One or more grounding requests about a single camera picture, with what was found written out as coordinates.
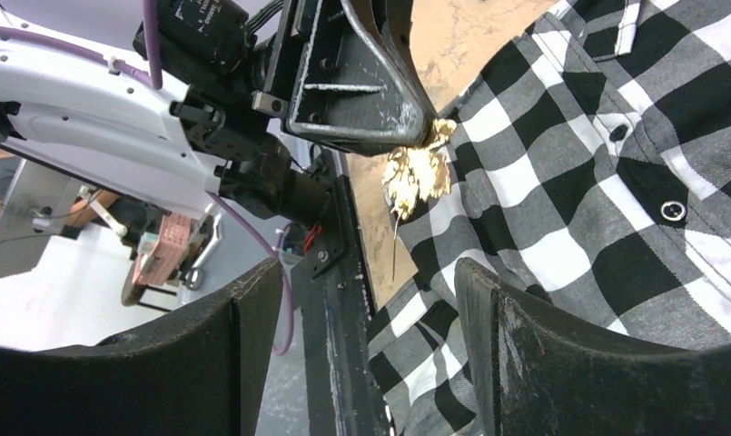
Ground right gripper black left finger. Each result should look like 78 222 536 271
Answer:
0 259 283 435

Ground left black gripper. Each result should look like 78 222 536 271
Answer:
133 1 437 226

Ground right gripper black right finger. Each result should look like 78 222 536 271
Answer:
455 258 731 435

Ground gold glitter brooch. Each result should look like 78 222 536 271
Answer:
380 117 459 284

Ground black white plaid shirt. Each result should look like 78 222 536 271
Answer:
369 1 731 435

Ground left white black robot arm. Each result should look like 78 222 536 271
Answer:
0 1 437 224

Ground black aluminium mounting rail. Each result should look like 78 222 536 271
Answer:
291 151 390 435

